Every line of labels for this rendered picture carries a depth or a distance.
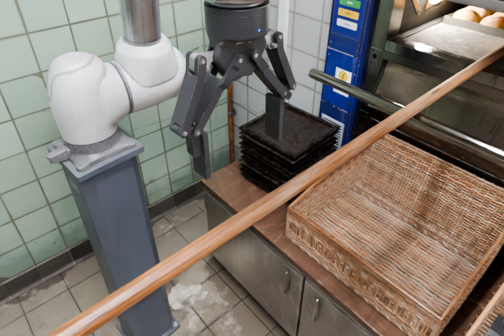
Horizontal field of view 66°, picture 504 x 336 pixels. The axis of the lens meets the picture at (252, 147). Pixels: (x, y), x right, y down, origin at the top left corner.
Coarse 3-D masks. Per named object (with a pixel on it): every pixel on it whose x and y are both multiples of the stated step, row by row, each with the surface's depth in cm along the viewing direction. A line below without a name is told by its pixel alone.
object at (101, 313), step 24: (432, 96) 96; (384, 120) 87; (360, 144) 80; (312, 168) 73; (288, 192) 69; (240, 216) 64; (264, 216) 66; (216, 240) 60; (168, 264) 56; (192, 264) 58; (120, 288) 53; (144, 288) 54; (96, 312) 50; (120, 312) 52
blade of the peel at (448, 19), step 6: (444, 18) 147; (450, 18) 146; (456, 18) 144; (450, 24) 147; (456, 24) 145; (462, 24) 143; (468, 24) 142; (474, 24) 140; (480, 24) 139; (474, 30) 141; (480, 30) 140; (486, 30) 138; (492, 30) 137; (498, 30) 135; (498, 36) 136
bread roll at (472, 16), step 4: (468, 8) 144; (456, 12) 146; (460, 12) 144; (464, 12) 143; (468, 12) 143; (472, 12) 142; (476, 12) 142; (452, 16) 148; (456, 16) 145; (460, 16) 144; (464, 16) 143; (468, 16) 142; (472, 16) 142; (476, 16) 142; (468, 20) 142; (472, 20) 142; (476, 20) 142; (480, 20) 143
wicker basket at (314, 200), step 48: (384, 144) 147; (336, 192) 152; (384, 192) 150; (432, 192) 136; (480, 192) 125; (336, 240) 119; (384, 240) 138; (432, 240) 137; (480, 240) 128; (384, 288) 111; (432, 288) 122
